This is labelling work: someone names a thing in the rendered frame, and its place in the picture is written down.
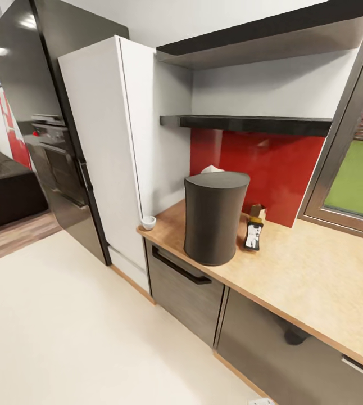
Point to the paper coffee filter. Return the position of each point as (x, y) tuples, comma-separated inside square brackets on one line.
[(210, 169)]

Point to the coffee cup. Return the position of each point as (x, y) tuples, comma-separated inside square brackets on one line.
[(148, 223)]

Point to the water glass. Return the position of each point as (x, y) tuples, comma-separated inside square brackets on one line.
[(258, 211)]

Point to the shelf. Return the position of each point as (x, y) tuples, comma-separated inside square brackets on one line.
[(334, 25), (299, 126)]

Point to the bottle of coffee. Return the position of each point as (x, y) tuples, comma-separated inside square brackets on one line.
[(254, 228)]

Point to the dishwasher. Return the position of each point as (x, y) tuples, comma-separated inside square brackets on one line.
[(189, 294)]

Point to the coffee maker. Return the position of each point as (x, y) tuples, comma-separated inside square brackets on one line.
[(213, 207)]

